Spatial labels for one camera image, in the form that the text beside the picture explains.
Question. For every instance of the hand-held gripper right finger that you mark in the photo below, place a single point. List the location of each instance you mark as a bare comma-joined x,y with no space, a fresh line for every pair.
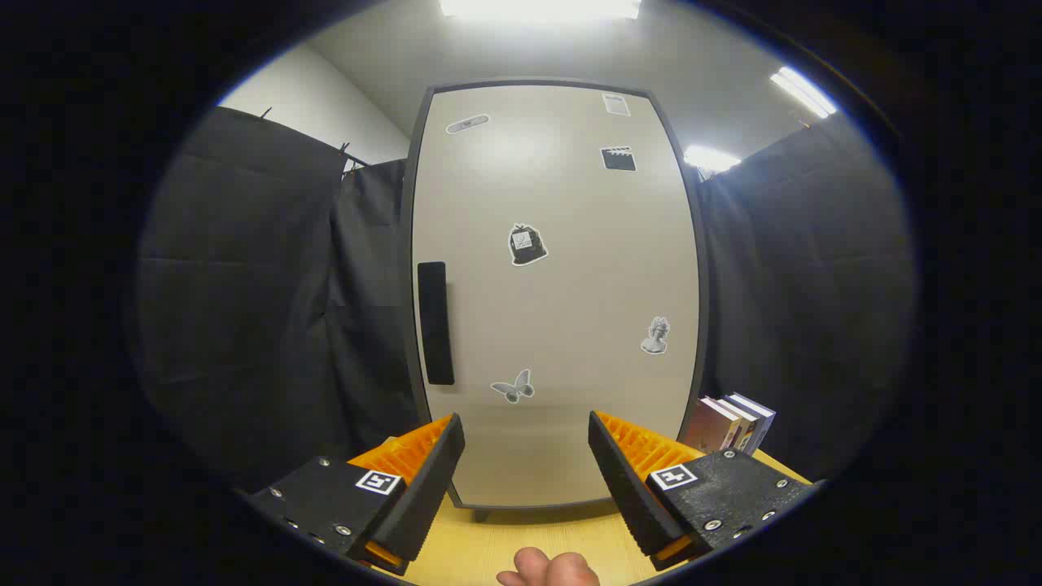
627,496

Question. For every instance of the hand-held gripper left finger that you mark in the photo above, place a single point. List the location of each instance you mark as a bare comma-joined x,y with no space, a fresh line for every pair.
423,496

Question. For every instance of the white spine book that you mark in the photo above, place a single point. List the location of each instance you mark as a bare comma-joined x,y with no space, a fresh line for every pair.
746,430

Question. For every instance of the dark grey cabinet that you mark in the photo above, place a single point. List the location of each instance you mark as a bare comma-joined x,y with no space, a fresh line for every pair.
405,260

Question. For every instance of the black backdrop cloth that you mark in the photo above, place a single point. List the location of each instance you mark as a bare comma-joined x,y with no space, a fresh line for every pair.
244,285

